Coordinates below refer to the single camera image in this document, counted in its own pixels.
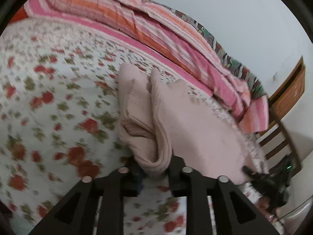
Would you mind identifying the pink knitted sweater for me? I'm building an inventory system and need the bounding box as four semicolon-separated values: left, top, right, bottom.
118;63;255;185

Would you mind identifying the dark floral patterned blanket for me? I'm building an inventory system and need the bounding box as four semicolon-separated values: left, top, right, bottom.
171;8;267;101

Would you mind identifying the white floral bed sheet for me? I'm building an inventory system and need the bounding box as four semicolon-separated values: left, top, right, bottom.
0;16;285;235

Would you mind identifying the person's right hand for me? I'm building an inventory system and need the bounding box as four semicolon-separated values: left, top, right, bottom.
255;197;281;224

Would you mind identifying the brown wooden door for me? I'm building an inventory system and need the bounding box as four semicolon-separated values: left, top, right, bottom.
268;56;306;119

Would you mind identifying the pink orange striped quilt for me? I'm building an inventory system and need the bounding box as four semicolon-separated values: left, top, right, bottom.
24;0;269;134

